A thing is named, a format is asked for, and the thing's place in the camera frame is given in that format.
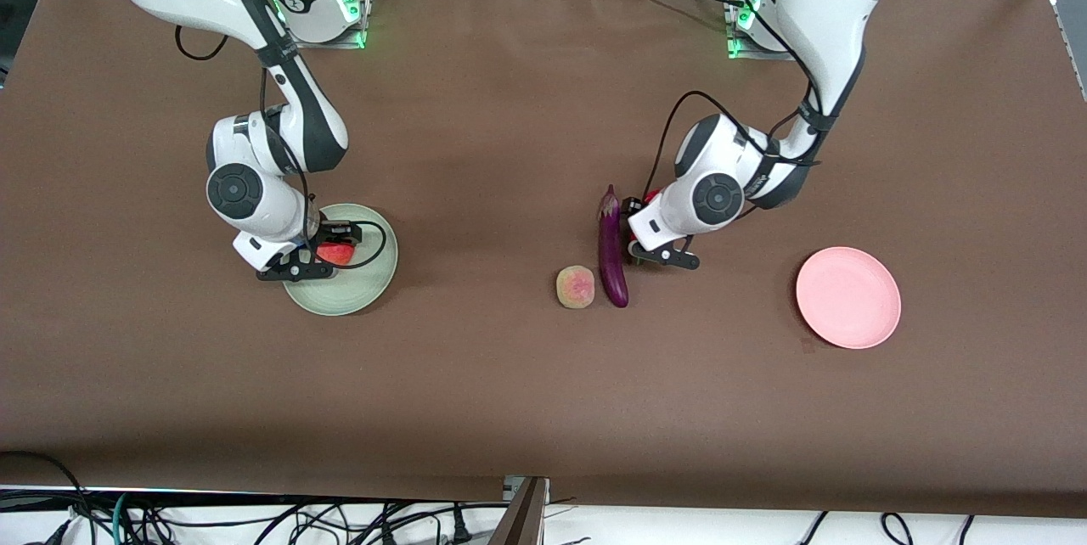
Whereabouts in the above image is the red chili pepper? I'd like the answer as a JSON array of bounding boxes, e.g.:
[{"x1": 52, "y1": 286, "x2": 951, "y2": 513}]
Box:
[{"x1": 630, "y1": 190, "x2": 662, "y2": 266}]

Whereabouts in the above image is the yellow pink peach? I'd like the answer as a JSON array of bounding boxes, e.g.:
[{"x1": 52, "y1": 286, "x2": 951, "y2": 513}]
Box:
[{"x1": 556, "y1": 265, "x2": 596, "y2": 309}]

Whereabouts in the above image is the purple eggplant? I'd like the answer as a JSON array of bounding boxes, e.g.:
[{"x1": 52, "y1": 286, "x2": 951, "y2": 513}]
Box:
[{"x1": 598, "y1": 184, "x2": 630, "y2": 309}]

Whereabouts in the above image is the light green plate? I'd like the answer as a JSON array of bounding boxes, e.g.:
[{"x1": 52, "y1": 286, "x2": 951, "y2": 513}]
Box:
[{"x1": 283, "y1": 203, "x2": 399, "y2": 317}]

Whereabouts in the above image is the pink plate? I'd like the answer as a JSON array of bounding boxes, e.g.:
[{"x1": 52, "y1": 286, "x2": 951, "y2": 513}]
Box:
[{"x1": 796, "y1": 246, "x2": 902, "y2": 350}]

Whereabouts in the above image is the brown table cover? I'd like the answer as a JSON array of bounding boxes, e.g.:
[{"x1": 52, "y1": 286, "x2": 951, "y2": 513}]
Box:
[{"x1": 0, "y1": 0, "x2": 1087, "y2": 520}]

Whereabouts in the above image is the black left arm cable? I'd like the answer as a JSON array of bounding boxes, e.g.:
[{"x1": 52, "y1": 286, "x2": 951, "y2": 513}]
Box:
[{"x1": 641, "y1": 0, "x2": 829, "y2": 198}]

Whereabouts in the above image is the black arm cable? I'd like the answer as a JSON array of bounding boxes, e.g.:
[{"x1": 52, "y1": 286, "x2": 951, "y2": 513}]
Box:
[
  {"x1": 641, "y1": 0, "x2": 829, "y2": 198},
  {"x1": 174, "y1": 23, "x2": 388, "y2": 271}
]

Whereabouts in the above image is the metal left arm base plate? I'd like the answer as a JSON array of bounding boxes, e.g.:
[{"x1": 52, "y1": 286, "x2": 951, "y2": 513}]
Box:
[{"x1": 726, "y1": 0, "x2": 818, "y2": 62}]

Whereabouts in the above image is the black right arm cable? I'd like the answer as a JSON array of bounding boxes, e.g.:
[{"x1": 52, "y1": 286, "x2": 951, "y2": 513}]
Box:
[{"x1": 174, "y1": 23, "x2": 388, "y2": 271}]

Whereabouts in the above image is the thick black cable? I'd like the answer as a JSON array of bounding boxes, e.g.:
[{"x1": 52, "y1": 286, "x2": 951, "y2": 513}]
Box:
[{"x1": 0, "y1": 450, "x2": 99, "y2": 545}]

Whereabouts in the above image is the teal cable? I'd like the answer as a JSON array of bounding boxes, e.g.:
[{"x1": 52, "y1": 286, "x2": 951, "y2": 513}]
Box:
[{"x1": 109, "y1": 492, "x2": 132, "y2": 545}]

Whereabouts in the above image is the metal post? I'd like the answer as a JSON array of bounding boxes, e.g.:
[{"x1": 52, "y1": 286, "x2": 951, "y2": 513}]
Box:
[{"x1": 488, "y1": 475, "x2": 550, "y2": 545}]

